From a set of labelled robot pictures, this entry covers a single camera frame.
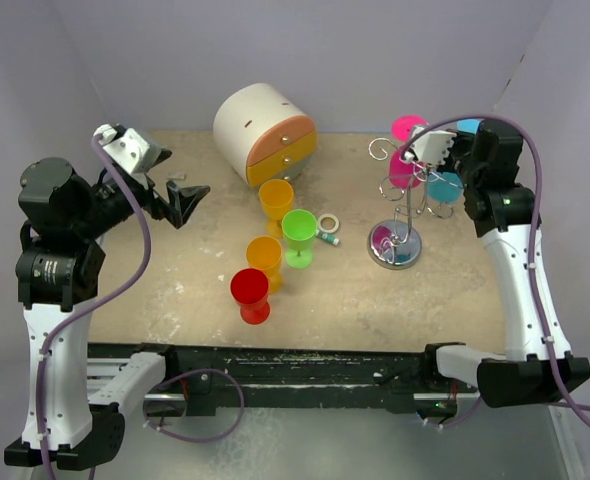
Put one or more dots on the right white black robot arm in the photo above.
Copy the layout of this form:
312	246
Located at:
537	365

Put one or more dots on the near orange wine glass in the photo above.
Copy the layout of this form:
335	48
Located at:
264	253

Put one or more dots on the white tape roll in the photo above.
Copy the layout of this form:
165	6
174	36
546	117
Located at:
328	223

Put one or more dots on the green plastic wine glass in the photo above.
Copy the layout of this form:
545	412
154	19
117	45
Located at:
299	230

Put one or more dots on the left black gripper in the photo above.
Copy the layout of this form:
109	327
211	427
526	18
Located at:
181	200

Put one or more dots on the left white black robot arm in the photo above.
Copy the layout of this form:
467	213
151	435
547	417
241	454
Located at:
58	278

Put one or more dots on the orange wine glass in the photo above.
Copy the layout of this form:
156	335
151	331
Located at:
276	198
264	253

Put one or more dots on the far orange wine glass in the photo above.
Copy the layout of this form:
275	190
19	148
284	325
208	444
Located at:
276	198

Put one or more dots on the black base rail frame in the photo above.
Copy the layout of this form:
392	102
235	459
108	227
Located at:
291	379

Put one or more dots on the chrome wine glass rack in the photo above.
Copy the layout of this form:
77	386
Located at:
395	243

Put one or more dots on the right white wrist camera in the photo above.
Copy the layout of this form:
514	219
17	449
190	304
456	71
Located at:
432	148

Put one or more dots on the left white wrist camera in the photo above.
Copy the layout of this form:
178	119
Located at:
133	151

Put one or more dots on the blue plastic wine glass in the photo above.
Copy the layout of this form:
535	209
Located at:
446	187

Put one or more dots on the small green white tube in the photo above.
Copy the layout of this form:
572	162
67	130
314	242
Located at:
328	238

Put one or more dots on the red plastic wine glass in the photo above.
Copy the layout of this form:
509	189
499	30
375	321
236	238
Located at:
250	289

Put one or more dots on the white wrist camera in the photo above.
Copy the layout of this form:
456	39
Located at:
432	148
133	151

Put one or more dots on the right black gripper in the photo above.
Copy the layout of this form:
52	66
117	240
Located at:
460	140

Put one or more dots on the round white drawer cabinet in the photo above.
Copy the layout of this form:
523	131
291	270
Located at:
263	135

